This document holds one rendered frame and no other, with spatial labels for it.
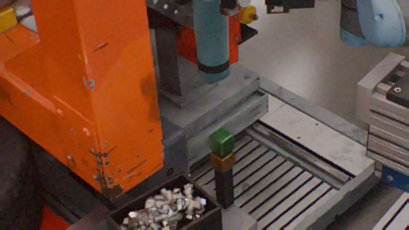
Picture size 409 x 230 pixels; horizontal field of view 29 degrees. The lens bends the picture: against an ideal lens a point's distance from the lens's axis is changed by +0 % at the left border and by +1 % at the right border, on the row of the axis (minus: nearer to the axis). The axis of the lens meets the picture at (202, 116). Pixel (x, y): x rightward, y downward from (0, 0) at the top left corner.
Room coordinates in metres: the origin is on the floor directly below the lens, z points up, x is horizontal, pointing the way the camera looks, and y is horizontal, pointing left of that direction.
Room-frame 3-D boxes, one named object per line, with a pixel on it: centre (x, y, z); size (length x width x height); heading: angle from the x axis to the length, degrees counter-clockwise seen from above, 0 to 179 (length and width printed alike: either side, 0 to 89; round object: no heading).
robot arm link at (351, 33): (1.56, -0.40, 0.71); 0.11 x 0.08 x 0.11; 88
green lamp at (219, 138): (1.24, -0.04, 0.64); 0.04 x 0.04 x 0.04; 41
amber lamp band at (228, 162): (1.24, -0.04, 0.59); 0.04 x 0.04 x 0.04; 41
